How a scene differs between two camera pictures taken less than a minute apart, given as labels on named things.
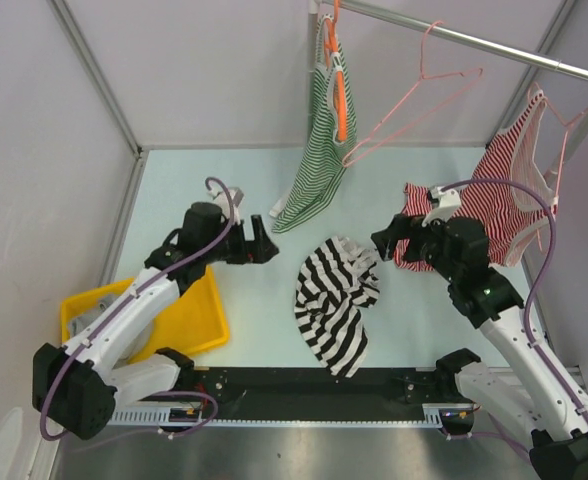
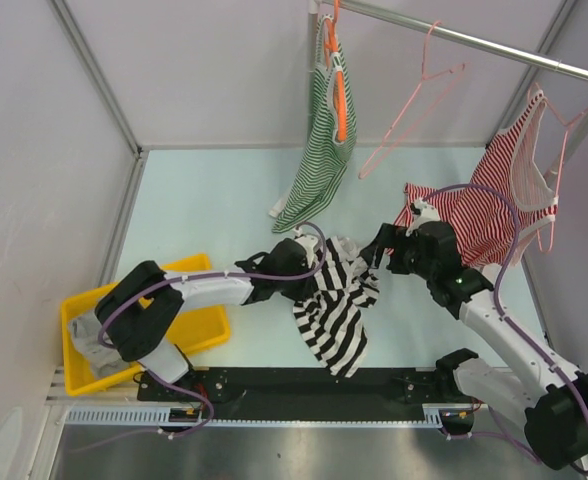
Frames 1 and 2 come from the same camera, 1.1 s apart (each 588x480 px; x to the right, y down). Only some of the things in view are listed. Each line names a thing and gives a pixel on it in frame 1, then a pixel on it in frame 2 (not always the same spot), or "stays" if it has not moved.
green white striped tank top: x=326 y=154 stays
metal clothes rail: x=470 y=40 stays
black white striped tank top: x=334 y=284 stays
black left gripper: x=259 y=250 to x=303 y=291
